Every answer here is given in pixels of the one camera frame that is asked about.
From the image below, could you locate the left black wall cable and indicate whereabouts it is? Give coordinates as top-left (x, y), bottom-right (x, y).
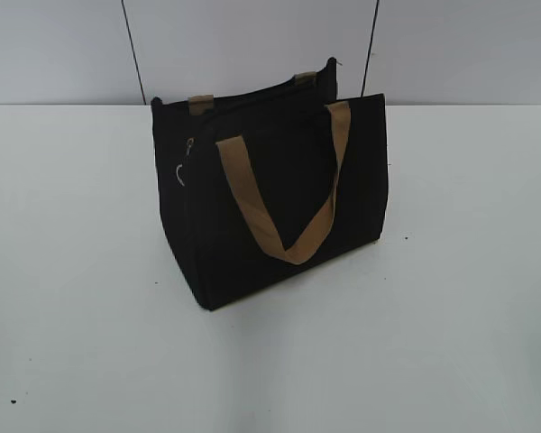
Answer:
top-left (119, 0), bottom-right (146, 106)

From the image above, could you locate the metal zipper pull with ring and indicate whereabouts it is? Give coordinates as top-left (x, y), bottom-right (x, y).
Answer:
top-left (175, 137), bottom-right (196, 187)

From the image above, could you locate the right black wall cable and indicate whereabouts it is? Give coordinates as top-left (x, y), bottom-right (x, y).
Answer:
top-left (362, 0), bottom-right (381, 97)

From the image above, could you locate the black fabric tote bag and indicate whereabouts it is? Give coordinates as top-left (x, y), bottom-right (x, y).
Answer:
top-left (151, 59), bottom-right (389, 310)

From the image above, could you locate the black wall cable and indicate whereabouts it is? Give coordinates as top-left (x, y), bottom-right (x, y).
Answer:
top-left (119, 0), bottom-right (146, 106)
top-left (362, 0), bottom-right (381, 97)

